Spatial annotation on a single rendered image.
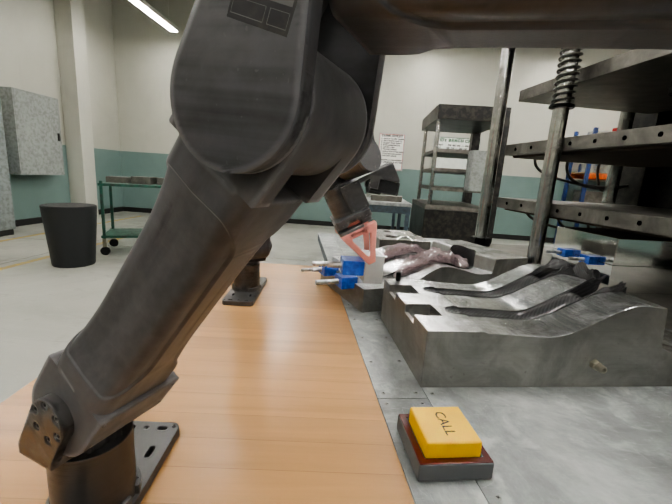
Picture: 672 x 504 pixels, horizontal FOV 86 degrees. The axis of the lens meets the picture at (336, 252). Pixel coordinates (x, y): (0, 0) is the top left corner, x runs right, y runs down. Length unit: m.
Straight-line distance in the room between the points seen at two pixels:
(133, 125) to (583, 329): 9.01
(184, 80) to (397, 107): 7.77
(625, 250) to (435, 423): 1.09
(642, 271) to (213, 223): 1.42
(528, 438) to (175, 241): 0.47
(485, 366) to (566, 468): 0.16
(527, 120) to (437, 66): 2.07
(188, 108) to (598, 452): 0.54
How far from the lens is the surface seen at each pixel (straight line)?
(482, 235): 2.00
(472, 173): 4.93
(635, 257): 1.48
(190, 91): 0.18
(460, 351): 0.58
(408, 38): 0.18
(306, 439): 0.47
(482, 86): 8.30
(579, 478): 0.52
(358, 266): 0.67
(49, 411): 0.33
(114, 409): 0.31
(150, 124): 9.05
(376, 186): 0.66
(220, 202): 0.18
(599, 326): 0.68
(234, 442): 0.47
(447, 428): 0.45
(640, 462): 0.59
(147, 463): 0.45
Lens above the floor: 1.10
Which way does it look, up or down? 12 degrees down
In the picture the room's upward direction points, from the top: 4 degrees clockwise
